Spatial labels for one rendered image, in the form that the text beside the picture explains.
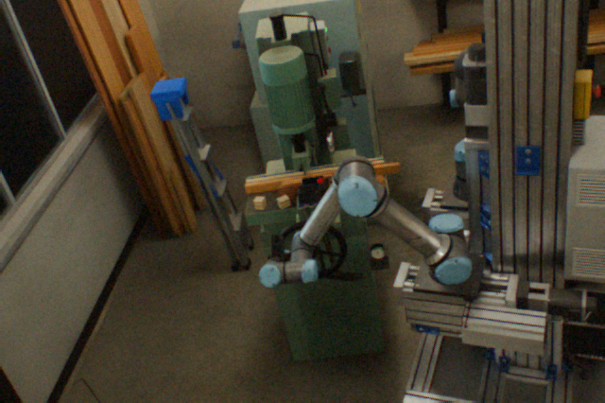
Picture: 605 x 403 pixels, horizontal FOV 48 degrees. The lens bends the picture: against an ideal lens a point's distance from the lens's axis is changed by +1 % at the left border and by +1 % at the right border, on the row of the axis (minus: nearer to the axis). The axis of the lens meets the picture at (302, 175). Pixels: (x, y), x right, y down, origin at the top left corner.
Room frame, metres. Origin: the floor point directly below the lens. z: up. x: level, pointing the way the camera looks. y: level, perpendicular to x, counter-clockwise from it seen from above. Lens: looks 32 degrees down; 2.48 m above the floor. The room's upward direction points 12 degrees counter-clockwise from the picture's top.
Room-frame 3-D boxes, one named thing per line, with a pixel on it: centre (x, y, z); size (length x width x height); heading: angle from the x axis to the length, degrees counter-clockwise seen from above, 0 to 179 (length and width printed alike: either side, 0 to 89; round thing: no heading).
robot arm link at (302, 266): (1.78, 0.07, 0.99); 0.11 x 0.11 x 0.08; 80
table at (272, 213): (2.32, -0.04, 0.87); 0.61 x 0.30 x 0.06; 83
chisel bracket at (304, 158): (2.45, -0.02, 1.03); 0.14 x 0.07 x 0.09; 173
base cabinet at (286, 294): (2.55, -0.02, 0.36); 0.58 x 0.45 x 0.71; 173
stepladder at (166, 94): (3.19, 0.52, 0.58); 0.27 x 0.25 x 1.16; 80
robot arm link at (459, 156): (2.25, -0.68, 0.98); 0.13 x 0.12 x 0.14; 77
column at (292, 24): (2.72, -0.04, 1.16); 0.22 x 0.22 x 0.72; 83
